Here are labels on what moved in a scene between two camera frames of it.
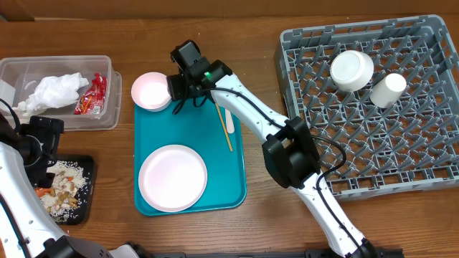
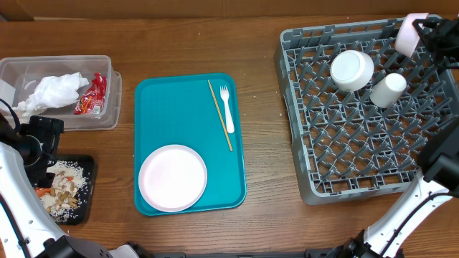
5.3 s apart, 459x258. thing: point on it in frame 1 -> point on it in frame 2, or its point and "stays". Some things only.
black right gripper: [181, 87] -> [443, 29]
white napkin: [52, 92] stays
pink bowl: [150, 91] -> [407, 36]
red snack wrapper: [92, 101] stays
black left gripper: [39, 172] stays
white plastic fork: [229, 122] stays
